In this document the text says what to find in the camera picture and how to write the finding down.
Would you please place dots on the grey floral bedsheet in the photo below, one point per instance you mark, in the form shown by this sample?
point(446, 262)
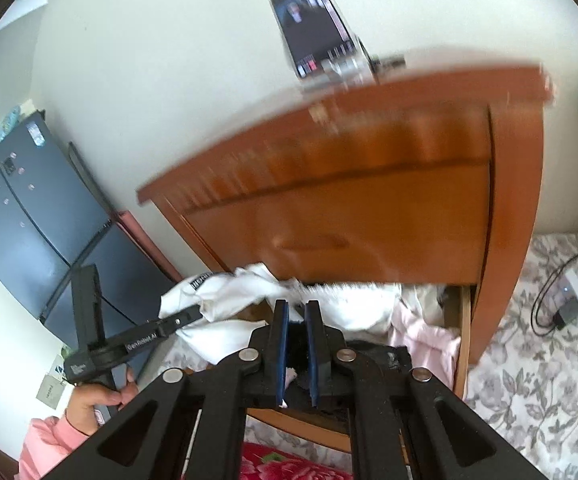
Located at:
point(534, 400)

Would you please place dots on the dark grey refrigerator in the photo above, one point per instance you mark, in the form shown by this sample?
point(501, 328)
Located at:
point(34, 230)

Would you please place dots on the white lace bra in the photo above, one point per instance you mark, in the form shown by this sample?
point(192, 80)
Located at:
point(354, 307)

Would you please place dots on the pale pink garment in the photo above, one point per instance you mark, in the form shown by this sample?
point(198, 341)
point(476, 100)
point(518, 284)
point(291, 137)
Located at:
point(426, 340)

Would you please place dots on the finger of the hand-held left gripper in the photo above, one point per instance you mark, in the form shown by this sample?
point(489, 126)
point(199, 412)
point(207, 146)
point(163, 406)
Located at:
point(181, 317)

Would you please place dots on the white underwear with black waistband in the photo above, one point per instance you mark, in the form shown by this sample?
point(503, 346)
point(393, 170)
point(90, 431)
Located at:
point(229, 300)

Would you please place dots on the person's left hand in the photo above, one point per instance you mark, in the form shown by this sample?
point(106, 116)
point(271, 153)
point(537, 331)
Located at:
point(91, 402)

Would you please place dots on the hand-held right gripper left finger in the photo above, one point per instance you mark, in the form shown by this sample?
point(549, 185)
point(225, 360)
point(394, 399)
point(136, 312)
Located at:
point(281, 360)

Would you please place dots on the phone stand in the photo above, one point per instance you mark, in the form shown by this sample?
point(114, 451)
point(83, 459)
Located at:
point(359, 72)

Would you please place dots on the smartphone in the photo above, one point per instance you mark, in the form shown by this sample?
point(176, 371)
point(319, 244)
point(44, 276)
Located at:
point(314, 20)

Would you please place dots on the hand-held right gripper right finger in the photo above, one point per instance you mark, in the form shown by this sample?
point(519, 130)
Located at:
point(313, 360)

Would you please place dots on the red floral blanket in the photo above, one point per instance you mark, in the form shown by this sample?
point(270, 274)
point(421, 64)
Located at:
point(289, 465)

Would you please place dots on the wooden nightstand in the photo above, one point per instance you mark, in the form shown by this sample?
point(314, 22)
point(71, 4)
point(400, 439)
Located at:
point(369, 195)

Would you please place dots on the black power adapter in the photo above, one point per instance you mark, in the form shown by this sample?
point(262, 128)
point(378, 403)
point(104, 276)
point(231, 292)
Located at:
point(568, 314)

